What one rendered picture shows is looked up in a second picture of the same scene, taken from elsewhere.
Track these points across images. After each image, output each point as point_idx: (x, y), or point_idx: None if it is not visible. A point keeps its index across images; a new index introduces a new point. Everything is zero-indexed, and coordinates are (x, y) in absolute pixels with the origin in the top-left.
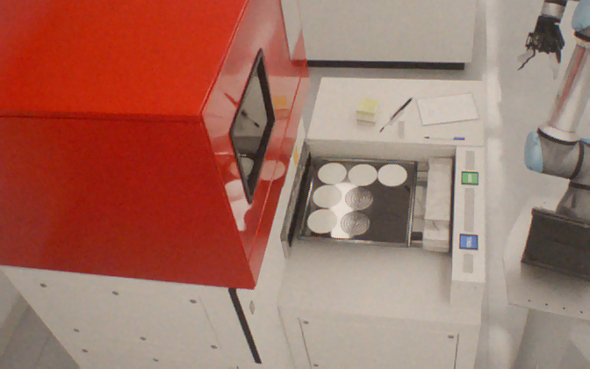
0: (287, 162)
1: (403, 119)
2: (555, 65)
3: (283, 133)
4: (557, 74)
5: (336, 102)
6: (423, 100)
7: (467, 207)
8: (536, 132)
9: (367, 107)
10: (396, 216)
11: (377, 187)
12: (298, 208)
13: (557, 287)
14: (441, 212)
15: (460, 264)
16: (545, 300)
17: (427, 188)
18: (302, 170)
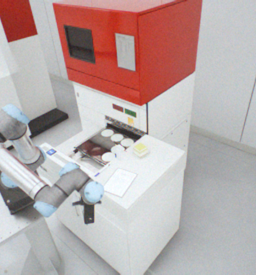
0: (101, 89)
1: (116, 149)
2: (73, 201)
3: (100, 77)
4: (70, 204)
5: (161, 149)
6: (134, 176)
7: (64, 159)
8: (38, 147)
9: (137, 145)
10: (88, 149)
11: (107, 150)
12: (121, 132)
13: None
14: (75, 159)
15: (46, 146)
16: None
17: None
18: (131, 131)
